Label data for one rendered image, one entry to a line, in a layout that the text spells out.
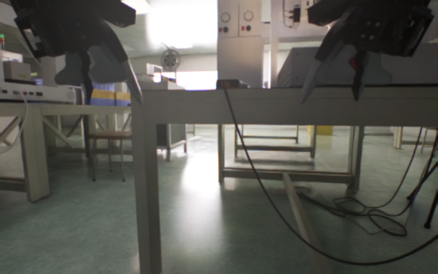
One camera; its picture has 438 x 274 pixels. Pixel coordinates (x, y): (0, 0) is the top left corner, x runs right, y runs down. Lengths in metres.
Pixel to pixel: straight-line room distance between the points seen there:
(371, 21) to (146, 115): 0.52
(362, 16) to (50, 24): 0.41
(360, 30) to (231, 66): 0.80
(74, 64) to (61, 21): 0.10
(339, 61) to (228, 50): 0.82
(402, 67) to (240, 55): 0.67
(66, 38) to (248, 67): 0.86
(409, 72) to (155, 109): 0.65
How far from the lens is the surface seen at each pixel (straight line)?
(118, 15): 0.42
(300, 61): 0.62
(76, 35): 0.37
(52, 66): 2.41
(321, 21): 0.44
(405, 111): 0.65
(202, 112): 0.57
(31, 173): 2.11
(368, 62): 0.44
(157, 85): 3.02
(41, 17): 0.35
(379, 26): 0.37
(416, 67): 0.71
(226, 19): 1.16
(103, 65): 0.35
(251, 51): 1.11
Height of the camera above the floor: 0.69
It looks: 7 degrees down
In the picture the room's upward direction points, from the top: straight up
